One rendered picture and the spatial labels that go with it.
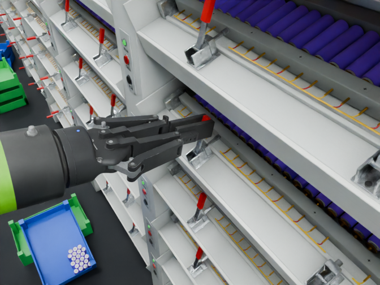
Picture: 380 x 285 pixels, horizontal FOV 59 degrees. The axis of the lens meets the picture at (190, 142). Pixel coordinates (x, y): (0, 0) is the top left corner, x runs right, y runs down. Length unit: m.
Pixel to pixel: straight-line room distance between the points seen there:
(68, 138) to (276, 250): 0.31
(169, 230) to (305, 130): 0.65
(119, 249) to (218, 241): 0.90
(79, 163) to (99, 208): 1.29
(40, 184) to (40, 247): 1.17
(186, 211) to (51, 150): 0.41
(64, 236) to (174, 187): 0.86
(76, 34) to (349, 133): 0.89
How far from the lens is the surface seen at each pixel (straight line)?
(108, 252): 1.55
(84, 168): 0.42
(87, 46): 1.01
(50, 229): 1.58
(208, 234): 0.71
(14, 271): 1.64
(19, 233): 1.74
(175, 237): 0.93
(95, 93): 1.14
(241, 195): 0.53
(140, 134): 0.49
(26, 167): 0.40
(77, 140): 0.42
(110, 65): 0.88
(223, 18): 0.50
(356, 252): 0.47
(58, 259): 1.54
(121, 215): 1.48
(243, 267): 0.67
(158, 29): 0.57
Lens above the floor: 1.29
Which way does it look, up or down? 40 degrees down
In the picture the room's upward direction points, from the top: straight up
